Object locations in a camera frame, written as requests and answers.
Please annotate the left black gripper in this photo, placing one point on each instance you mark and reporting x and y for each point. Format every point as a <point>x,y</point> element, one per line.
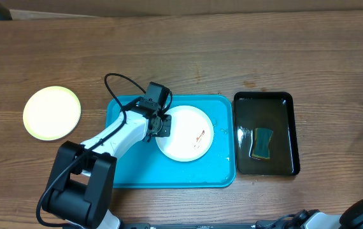
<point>166,130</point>

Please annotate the white plate with ketchup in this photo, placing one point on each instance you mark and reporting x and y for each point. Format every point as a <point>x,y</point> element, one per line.
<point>191,134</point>

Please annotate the green yellow sponge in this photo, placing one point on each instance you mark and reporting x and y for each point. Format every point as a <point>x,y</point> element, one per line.
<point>260,145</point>

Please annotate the yellow plate with ketchup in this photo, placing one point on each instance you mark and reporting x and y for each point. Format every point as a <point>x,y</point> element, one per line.
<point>51,113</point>

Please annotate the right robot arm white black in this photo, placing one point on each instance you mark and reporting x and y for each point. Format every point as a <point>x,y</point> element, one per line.
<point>352,218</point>

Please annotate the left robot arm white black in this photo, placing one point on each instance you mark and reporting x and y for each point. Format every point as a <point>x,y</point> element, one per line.
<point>81,180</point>

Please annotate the teal plastic tray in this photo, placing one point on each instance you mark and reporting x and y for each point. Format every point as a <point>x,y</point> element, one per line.
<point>145,165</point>

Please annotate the black water tray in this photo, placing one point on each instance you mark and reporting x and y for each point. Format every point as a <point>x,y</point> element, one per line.
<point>273,110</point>

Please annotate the cardboard panel at back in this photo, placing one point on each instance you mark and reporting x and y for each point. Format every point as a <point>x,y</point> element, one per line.
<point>130,8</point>

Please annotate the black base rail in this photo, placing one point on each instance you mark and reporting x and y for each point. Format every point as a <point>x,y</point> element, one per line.
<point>258,225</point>

